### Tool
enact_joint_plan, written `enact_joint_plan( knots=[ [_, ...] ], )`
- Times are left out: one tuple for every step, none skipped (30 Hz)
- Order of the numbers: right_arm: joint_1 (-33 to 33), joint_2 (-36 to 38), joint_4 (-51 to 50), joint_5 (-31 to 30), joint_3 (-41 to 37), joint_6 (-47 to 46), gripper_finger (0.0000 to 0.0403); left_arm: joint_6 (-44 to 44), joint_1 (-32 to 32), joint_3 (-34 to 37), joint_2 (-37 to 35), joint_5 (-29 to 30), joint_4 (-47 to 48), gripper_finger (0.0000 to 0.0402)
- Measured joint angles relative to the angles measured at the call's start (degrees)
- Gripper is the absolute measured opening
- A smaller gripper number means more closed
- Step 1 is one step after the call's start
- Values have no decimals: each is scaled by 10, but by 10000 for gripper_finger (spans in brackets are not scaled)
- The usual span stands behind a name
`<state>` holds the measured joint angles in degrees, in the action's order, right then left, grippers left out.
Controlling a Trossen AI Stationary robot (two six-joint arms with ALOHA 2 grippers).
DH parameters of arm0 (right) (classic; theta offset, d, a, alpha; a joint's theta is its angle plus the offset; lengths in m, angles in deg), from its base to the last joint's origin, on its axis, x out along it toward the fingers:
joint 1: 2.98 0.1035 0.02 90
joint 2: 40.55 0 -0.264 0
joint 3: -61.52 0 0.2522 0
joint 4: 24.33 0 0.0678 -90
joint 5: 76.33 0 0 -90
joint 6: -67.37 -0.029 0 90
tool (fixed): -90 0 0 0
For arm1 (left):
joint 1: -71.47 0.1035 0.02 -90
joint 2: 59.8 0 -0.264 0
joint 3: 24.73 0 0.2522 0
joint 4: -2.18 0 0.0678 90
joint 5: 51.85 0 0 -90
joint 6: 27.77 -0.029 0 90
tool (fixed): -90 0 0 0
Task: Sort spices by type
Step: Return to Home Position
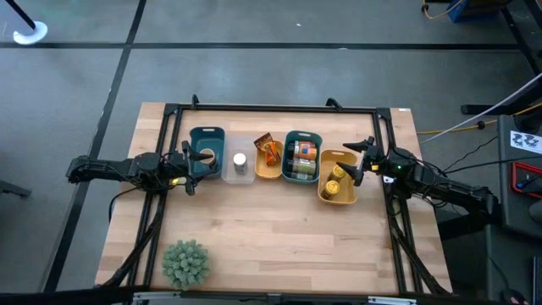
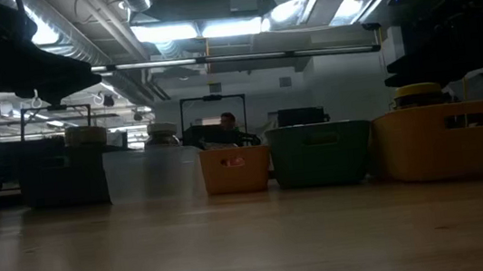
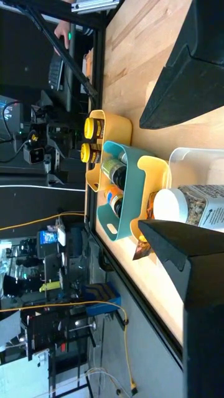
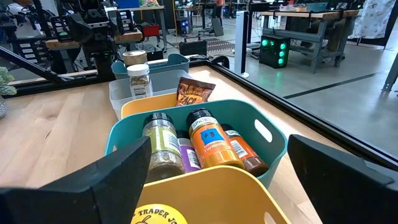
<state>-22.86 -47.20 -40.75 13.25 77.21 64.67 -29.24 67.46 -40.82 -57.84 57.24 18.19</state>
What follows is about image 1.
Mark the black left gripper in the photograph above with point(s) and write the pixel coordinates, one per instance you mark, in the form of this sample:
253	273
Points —
186	169

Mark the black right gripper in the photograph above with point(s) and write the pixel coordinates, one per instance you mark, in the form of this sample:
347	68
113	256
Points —
385	163

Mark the round tan-lid spice can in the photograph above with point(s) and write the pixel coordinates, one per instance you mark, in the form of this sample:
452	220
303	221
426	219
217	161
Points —
206	151

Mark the clear spice jar silver lid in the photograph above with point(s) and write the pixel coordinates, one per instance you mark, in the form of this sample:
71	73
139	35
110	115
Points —
240	160

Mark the green spice jar black lid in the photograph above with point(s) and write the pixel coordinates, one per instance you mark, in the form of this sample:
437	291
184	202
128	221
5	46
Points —
302	165

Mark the brown orange seasoning sachet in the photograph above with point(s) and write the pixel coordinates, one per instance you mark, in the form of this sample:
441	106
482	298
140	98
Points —
271	154

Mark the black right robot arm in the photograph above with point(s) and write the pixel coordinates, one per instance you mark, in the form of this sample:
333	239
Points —
449	188

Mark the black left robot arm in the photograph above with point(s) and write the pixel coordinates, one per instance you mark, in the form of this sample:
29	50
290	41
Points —
123	168

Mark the small dark teal plastic bin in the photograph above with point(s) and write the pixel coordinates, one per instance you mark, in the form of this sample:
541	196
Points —
214	135

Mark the large orange plastic bin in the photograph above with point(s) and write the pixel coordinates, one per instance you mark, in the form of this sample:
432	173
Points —
345	195

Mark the clear plastic bin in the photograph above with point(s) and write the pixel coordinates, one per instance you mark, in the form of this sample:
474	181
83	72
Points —
240	180

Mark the large teal plastic bin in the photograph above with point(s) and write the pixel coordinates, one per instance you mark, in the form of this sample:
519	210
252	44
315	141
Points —
302	135

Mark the small orange plastic bin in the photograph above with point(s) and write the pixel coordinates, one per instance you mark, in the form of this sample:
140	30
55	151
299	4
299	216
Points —
267	173

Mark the artificial green potted plant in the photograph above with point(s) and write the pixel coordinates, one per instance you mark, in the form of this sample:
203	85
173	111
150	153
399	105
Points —
186	264

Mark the dark grey cabinet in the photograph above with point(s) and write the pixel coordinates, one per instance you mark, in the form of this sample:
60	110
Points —
506	144

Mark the white printed sticker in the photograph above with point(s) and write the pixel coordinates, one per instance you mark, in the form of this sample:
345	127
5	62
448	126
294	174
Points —
525	142

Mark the blue box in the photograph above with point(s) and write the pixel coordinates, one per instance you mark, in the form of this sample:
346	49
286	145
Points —
461	10

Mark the black furniture foot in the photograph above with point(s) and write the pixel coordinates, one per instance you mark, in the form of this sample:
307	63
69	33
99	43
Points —
14	189

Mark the black computer mouse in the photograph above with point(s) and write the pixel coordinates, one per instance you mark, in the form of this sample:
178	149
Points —
512	295

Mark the white round stanchion base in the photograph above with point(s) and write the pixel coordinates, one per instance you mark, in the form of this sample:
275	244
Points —
30	34

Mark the black stanchion pole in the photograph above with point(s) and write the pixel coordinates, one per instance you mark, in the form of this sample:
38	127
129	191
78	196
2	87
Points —
19	14

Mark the silver metal bracket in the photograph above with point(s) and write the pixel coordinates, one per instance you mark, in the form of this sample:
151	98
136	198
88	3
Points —
388	179

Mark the black frame clamp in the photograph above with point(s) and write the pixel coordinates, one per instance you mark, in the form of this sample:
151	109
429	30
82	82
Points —
334	103
195	101

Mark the black silver rail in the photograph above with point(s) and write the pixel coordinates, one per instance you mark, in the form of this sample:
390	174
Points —
271	300

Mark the black desk leg frame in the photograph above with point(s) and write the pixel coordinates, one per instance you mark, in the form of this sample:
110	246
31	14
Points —
518	31

